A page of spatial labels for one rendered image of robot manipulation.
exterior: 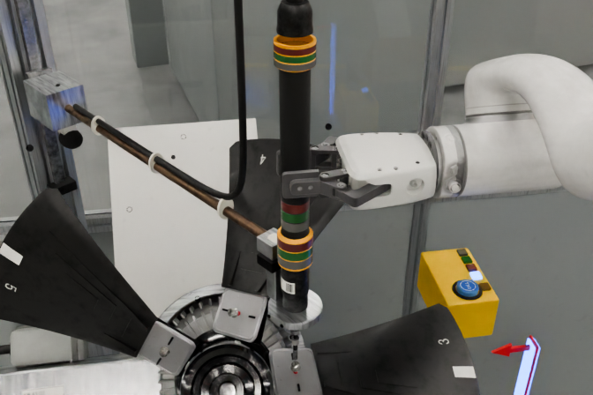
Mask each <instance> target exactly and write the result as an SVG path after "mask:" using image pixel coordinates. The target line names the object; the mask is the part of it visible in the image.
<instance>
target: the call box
mask: <svg viewBox="0 0 593 395"><path fill-rule="evenodd" d="M464 249H465V250H466V251H467V252H468V256H470V258H471V259H472V261H473V262H472V264H475V266H476V268H477V272H480V274H481V275H482V279H473V281H474V282H476V283H477V284H479V283H485V282H488V280H487V279H486V277H485V276H484V274H483V272H482V271H481V269H480V268H479V266H478V264H477V262H476V260H475V259H474V258H473V256H472V255H471V253H470V252H469V249H467V248H464ZM457 250H458V249H454V250H436V251H427V252H422V253H421V257H420V265H419V272H418V280H417V287H418V289H419V291H420V293H421V295H422V297H423V299H424V302H425V304H426V306H427V308H428V307H431V306H432V305H435V304H438V303H439V304H441V305H443V306H445V307H447V308H448V309H449V311H450V312H451V314H452V315H453V317H454V320H455V321H456V323H457V324H458V326H459V328H460V330H461V332H462V336H463V337H464V338H472V337H479V336H487V335H492V332H493V327H494V323H495V318H496V315H497V310H498V306H499V298H498V296H497V295H496V294H495V292H494V291H493V289H491V290H490V291H482V290H481V288H480V286H479V285H478V287H479V289H478V294H477V295H476V296H472V297H468V296H464V295H461V294H459V293H458V292H457V290H456V286H457V283H458V281H460V280H462V279H472V277H471V276H470V273H471V272H468V270H467V268H466V266H465V265H467V264H464V263H463V262H462V260H461V257H459V255H458V253H457ZM488 284H489V282H488ZM489 285H490V284H489ZM490 287H491V285H490Z"/></svg>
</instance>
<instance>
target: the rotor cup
mask: <svg viewBox="0 0 593 395"><path fill-rule="evenodd" d="M195 340H197V341H198V342H199V343H198V344H197V346H196V348H195V349H194V351H193V353H192V354H191V356H190V358H189V359H188V361H187V362H186V363H185V365H184V367H183V369H182V370H181V372H180V373H179V375H178V376H175V390H176V395H220V394H219V390H220V387H221V386H222V385H223V384H225V383H231V384H233V385H234V386H235V388H236V394H235V395H274V380H273V376H272V373H271V370H270V366H269V360H268V355H269V350H268V348H267V347H266V345H265V344H264V343H263V342H262V341H261V345H258V344H255V343H252V342H247V341H243V340H240V339H236V338H232V337H230V336H227V335H223V334H220V333H218V332H215V331H214V329H211V330H208V331H206V332H203V333H201V334H200V335H199V336H198V337H197V338H195ZM235 340H237V341H240V342H241V344H238V343H236V342H235ZM188 362H189V364H188V366H187V367H186V368H185V366H186V365H187V363H188Z"/></svg>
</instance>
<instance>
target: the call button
mask: <svg viewBox="0 0 593 395"><path fill-rule="evenodd" d="M478 289H479V287H478V284H477V283H476V282H474V281H473V280H472V279H462V280H460V281H458V283H457V286H456V290H457V292H458V293H459V294H461V295H464V296H468V297H472V296H476V295H477V294H478Z"/></svg>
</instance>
